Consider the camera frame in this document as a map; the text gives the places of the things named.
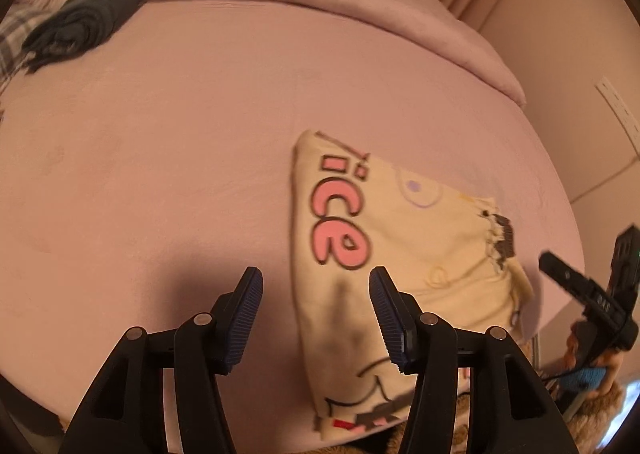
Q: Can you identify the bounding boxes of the plush doll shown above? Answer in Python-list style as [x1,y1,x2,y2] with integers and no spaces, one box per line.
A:
[559,319,623,401]

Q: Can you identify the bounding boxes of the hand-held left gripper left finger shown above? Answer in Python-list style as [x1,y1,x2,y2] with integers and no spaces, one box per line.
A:
[60,266,264,454]

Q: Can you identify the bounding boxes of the pink bed blanket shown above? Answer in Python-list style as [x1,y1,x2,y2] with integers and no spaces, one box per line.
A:
[0,0,587,454]

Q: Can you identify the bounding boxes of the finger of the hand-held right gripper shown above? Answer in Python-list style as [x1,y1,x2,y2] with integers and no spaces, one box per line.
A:
[539,251,610,309]

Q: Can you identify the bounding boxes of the dark folded cloth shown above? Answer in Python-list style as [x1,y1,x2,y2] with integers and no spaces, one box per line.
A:
[22,0,147,72]

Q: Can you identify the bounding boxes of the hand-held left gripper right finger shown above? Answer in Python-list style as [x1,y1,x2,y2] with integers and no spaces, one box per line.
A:
[368,266,581,454]

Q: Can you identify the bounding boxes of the grey plaid cloth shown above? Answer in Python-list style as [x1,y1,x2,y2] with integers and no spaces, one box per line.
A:
[0,4,56,95]

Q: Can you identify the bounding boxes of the yellow printed pants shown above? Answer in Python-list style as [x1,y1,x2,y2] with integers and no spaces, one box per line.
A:
[291,129,536,435]

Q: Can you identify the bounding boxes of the white wall outlet strip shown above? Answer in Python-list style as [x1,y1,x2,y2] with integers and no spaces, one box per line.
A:
[595,76,640,156]

